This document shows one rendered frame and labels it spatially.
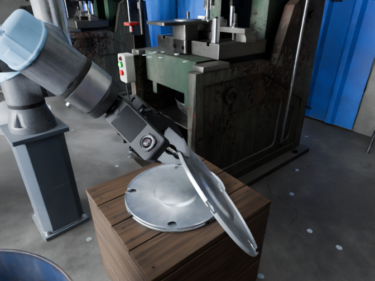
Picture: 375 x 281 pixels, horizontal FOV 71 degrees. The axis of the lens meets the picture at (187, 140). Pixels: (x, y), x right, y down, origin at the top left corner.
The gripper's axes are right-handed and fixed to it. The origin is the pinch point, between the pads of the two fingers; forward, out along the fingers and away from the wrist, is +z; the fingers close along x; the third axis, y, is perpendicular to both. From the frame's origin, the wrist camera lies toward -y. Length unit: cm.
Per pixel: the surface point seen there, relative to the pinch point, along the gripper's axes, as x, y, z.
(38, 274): 30.3, -5.0, -11.0
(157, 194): 15.6, 15.5, 13.3
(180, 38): -30, 72, 10
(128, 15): -39, 230, 17
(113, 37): -14, 228, 17
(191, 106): -10, 46, 21
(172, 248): 18.3, -2.3, 12.9
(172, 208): 14.5, 8.9, 15.1
